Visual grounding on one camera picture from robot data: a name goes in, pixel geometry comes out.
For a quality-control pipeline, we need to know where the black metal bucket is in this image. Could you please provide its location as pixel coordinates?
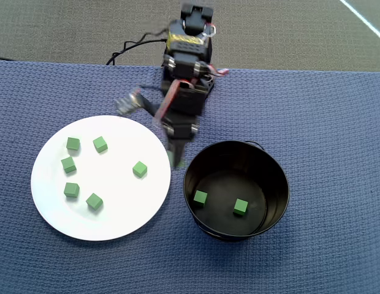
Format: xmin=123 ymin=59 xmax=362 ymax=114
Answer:
xmin=183 ymin=140 xmax=291 ymax=243

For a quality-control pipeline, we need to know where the blue woven cloth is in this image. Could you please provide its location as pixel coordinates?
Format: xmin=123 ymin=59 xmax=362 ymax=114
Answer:
xmin=0 ymin=59 xmax=380 ymax=294

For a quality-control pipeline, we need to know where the black wrist camera circuit board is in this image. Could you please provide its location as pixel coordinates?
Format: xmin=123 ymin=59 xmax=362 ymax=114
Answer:
xmin=113 ymin=88 xmax=148 ymax=116

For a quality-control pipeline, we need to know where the white round plate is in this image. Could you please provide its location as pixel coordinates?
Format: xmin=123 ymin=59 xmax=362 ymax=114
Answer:
xmin=30 ymin=115 xmax=172 ymax=242

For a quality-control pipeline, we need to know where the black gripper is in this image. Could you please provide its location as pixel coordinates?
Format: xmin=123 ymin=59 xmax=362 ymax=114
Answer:
xmin=153 ymin=81 xmax=209 ymax=168

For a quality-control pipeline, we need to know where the black camera cable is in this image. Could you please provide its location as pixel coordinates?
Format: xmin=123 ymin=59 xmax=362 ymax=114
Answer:
xmin=105 ymin=26 xmax=171 ymax=66

